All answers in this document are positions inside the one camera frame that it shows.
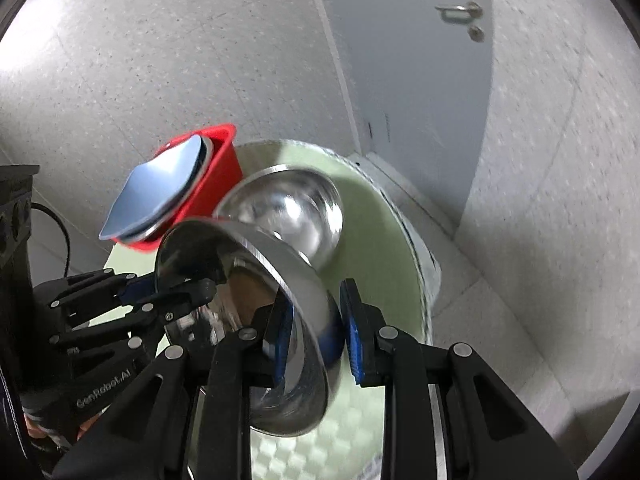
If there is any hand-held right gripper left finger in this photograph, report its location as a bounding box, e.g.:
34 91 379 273
52 304 297 480

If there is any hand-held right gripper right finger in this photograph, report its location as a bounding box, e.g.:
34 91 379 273
339 278 582 480

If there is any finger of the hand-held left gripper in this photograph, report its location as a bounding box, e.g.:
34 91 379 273
49 278 218 362
31 269 158 332

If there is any stainless steel bowl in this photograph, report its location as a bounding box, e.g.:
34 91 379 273
214 165 346 272
154 217 346 436

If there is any blue plate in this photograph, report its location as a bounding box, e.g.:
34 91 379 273
98 136 203 241

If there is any red plastic dish bin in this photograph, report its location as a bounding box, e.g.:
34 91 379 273
114 123 245 253

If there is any stainless steel plate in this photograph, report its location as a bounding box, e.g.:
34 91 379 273
125 135 215 242

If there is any round green table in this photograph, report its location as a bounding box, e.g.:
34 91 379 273
102 139 442 480

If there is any black equipment box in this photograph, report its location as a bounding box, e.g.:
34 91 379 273
0 164 41 311

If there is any grey door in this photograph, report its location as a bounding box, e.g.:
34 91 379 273
309 0 496 233

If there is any black cable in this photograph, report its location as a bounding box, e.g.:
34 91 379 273
30 202 72 282

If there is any metal door handle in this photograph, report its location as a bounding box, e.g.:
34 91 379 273
435 1 483 23

